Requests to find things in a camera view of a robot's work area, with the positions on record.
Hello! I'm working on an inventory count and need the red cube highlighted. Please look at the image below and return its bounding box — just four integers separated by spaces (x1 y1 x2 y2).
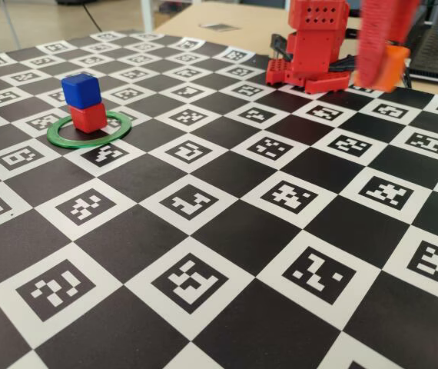
68 102 108 135

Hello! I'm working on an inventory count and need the blue cube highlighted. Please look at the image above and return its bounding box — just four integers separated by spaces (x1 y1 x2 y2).
61 72 102 110

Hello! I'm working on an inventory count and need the black white marker checkerboard mat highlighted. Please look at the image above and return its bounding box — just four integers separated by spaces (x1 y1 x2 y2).
0 30 438 369

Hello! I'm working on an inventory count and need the thin black floor cable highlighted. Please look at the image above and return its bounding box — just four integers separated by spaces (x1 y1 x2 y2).
82 3 105 32

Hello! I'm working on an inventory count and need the white table leg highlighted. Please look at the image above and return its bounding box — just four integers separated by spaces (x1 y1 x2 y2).
140 0 155 34

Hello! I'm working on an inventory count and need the green ring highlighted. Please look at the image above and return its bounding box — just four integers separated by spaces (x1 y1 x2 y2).
45 110 134 150

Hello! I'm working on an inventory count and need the dark printed paper sheet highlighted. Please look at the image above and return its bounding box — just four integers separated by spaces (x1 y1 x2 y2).
199 22 242 32

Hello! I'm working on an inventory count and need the grey metal chair leg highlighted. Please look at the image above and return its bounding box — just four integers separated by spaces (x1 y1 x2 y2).
2 0 21 50

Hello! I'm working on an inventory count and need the black camera cable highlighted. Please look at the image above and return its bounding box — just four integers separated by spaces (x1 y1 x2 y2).
270 33 294 62

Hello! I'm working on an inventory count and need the orange cube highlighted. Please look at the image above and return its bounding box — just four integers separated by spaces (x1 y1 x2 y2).
370 44 411 93

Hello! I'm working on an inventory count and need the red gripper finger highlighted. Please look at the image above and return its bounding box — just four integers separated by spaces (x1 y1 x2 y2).
387 0 422 49
355 0 393 88

